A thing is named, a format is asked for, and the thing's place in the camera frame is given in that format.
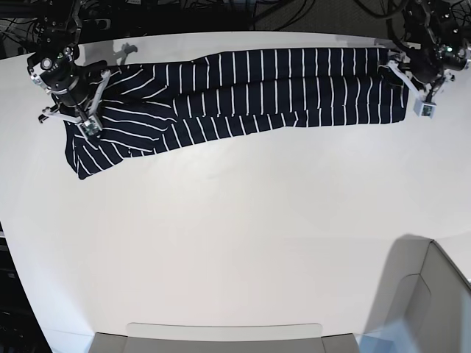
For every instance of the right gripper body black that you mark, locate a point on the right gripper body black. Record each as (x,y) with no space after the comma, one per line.
(73,94)

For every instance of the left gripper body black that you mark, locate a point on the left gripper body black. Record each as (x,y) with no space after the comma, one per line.
(426,65)

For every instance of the navy white striped T-shirt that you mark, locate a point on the navy white striped T-shirt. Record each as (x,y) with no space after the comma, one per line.
(154,108)

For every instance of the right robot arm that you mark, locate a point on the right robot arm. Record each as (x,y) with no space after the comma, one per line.
(53,66)

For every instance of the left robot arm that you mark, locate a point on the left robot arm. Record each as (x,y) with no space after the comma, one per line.
(442,44)

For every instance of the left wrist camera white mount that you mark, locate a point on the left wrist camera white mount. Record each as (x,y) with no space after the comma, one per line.
(397,72)

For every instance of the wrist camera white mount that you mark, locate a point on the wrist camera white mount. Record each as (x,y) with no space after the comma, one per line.
(397,72)
(90,127)

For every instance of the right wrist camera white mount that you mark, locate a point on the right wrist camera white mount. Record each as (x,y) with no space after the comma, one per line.
(90,127)

